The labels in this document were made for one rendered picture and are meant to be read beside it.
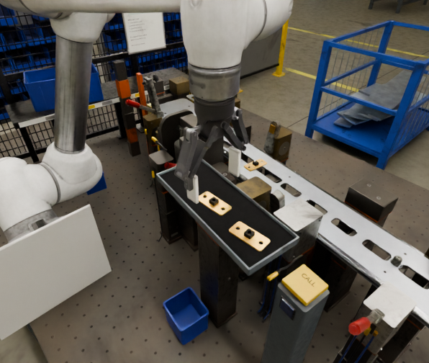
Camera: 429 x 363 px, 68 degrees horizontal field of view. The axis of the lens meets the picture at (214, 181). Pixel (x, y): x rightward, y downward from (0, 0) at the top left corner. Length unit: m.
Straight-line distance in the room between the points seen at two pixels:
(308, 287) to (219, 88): 0.38
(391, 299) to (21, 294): 0.97
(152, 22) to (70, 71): 0.91
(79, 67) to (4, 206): 0.48
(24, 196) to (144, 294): 0.49
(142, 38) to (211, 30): 1.39
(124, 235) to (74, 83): 0.61
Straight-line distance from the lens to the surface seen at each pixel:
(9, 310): 1.15
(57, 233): 1.03
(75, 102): 1.11
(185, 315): 1.09
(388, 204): 1.06
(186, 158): 0.59
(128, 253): 1.28
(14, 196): 1.15
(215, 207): 0.73
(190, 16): 0.52
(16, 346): 2.08
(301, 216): 0.81
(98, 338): 1.12
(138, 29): 1.87
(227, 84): 0.55
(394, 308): 0.78
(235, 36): 0.52
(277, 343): 0.78
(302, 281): 0.62
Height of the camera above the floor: 1.66
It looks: 38 degrees down
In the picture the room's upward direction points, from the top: straight up
